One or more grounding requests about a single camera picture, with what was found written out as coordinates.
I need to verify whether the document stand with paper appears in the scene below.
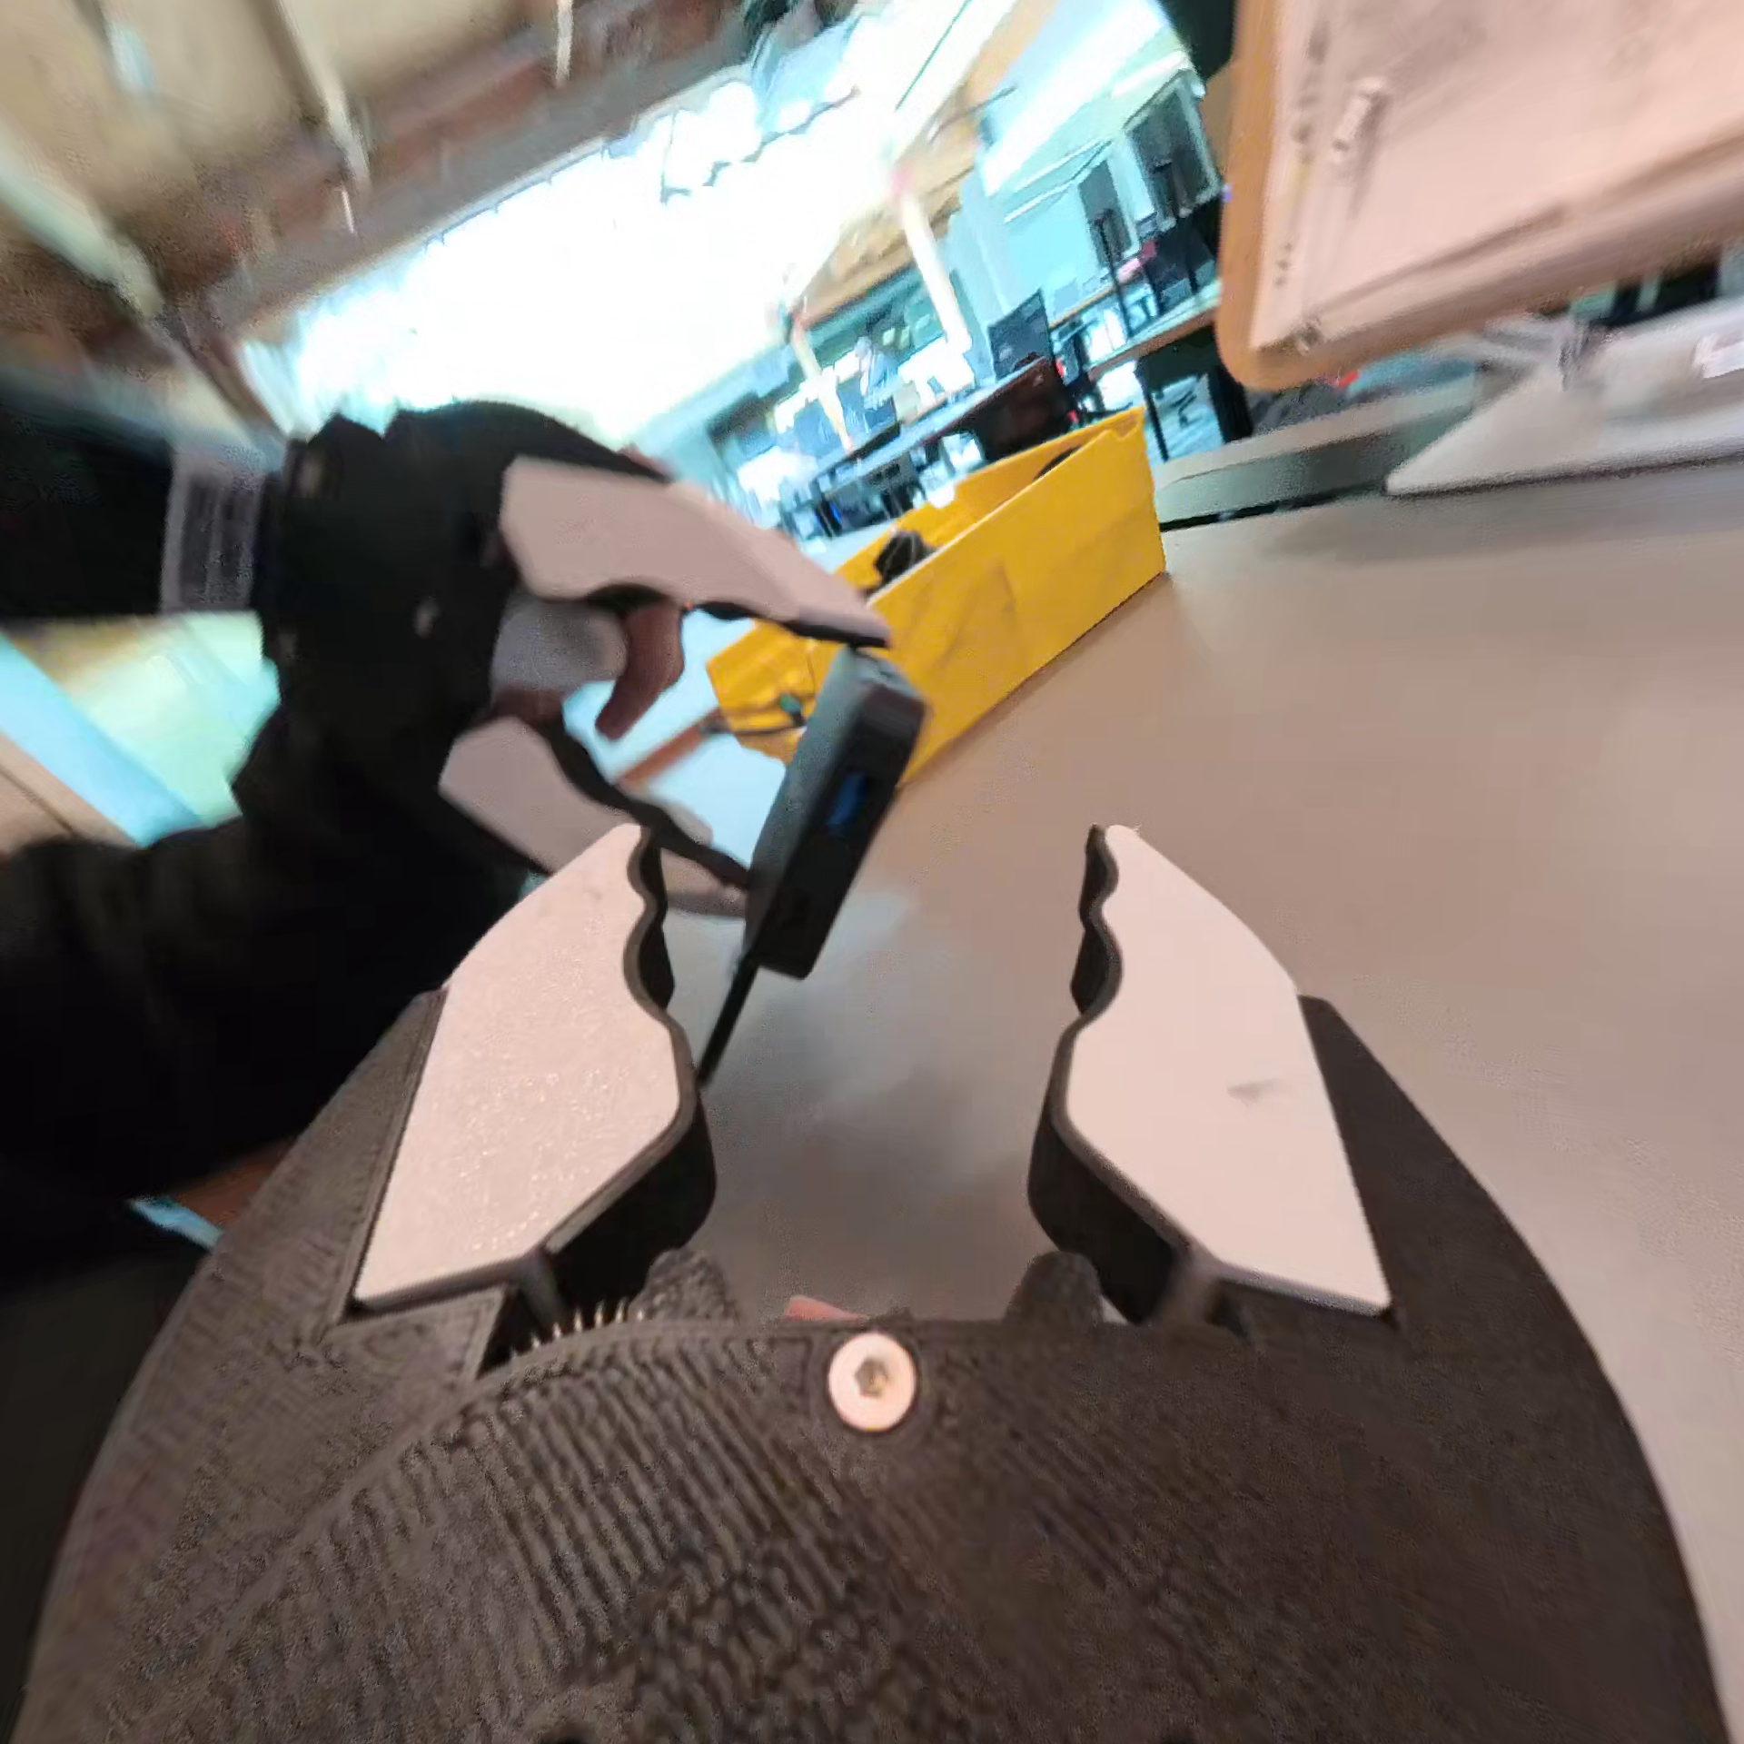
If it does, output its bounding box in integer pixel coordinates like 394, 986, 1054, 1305
1214, 0, 1744, 502

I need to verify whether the yellow bin with cables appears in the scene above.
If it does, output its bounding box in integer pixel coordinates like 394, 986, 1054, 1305
704, 405, 1172, 789

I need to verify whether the grey desk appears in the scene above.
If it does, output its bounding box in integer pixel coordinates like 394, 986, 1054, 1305
601, 451, 1744, 1744

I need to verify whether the black hub with blue port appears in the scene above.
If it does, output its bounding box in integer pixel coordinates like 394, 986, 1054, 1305
741, 647, 930, 983

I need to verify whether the black hub tail cable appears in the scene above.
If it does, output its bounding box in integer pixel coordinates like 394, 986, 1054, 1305
696, 948, 765, 1089

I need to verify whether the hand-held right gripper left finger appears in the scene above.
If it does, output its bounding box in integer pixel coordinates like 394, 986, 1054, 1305
351, 824, 720, 1312

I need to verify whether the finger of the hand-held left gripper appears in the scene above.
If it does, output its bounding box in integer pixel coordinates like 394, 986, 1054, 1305
496, 452, 897, 653
438, 716, 755, 917

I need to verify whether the person's left hand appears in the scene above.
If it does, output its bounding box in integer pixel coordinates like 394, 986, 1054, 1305
597, 597, 685, 744

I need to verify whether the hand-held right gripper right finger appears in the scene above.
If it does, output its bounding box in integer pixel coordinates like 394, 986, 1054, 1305
1025, 824, 1396, 1327

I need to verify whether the person's left forearm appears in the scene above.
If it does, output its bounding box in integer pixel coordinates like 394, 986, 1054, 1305
0, 762, 547, 1290

